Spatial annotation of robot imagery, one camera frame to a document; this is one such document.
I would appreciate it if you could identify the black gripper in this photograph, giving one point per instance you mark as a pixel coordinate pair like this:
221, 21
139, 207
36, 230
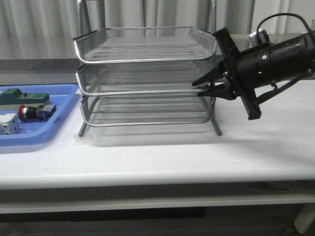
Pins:
225, 91

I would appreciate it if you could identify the red emergency stop button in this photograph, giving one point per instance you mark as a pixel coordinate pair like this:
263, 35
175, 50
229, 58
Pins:
41, 113

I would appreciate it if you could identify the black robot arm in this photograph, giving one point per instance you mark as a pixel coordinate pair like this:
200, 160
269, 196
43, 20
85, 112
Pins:
261, 72

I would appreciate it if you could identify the silver mesh top tray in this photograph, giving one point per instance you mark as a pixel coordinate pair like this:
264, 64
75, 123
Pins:
123, 45

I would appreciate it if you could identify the white table leg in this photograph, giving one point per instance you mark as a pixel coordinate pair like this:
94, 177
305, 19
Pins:
305, 218

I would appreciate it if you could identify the dark grey back counter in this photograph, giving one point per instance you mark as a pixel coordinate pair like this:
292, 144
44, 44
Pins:
37, 54

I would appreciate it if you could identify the blue plastic tray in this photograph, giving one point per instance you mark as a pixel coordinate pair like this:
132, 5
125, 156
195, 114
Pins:
64, 96

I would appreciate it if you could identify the green terminal block module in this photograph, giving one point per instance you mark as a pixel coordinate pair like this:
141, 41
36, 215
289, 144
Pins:
15, 96

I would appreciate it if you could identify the white electrical component block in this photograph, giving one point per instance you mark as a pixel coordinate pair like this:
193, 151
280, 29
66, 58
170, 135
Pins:
9, 124

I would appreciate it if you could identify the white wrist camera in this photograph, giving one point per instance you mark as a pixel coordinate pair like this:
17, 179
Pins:
261, 37

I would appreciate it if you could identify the silver metal rack frame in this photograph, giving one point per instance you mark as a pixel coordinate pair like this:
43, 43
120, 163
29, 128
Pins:
217, 129

